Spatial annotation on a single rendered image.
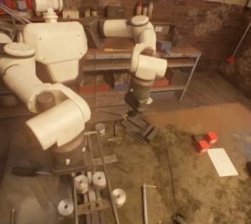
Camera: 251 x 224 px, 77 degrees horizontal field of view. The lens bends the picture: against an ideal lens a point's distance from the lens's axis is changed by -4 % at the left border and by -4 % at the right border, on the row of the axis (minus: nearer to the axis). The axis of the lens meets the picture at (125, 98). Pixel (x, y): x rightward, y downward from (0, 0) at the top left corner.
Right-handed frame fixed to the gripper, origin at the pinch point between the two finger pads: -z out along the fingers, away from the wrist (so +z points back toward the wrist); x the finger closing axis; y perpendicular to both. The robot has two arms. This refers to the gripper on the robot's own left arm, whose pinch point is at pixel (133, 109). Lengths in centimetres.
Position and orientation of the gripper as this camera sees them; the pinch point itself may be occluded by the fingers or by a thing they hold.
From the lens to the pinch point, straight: 73.5
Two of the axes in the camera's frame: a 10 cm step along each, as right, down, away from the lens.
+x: 6.1, 6.2, -4.9
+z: 1.6, -7.0, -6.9
